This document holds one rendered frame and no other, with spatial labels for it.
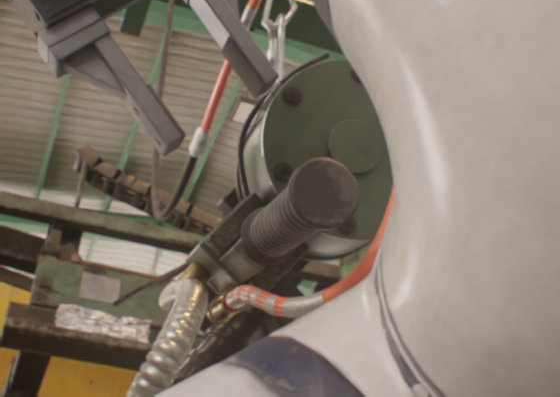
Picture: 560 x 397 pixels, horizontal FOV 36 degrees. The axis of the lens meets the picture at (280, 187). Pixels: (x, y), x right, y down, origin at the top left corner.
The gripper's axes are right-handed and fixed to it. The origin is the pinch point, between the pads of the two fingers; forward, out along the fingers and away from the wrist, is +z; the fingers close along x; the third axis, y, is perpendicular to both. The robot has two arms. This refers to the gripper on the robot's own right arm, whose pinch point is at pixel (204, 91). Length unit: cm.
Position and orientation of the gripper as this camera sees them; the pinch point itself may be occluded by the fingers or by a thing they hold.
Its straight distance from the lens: 56.5
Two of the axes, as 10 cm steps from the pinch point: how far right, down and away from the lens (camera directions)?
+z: 5.8, 8.1, -0.5
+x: 7.7, -5.3, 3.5
